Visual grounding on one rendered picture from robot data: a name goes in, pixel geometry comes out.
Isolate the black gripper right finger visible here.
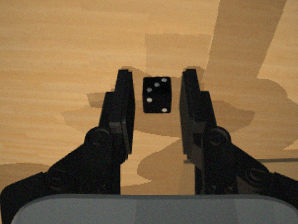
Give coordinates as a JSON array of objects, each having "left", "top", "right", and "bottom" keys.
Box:
[{"left": 179, "top": 69, "right": 298, "bottom": 210}]

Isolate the black die with white pips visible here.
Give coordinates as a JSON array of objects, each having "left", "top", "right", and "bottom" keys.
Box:
[{"left": 142, "top": 77, "right": 172, "bottom": 113}]

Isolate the beige flat mat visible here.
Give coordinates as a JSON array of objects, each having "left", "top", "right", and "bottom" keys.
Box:
[{"left": 177, "top": 158, "right": 298, "bottom": 195}]

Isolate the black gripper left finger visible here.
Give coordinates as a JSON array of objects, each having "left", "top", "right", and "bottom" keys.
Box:
[{"left": 0, "top": 69, "right": 135, "bottom": 224}]

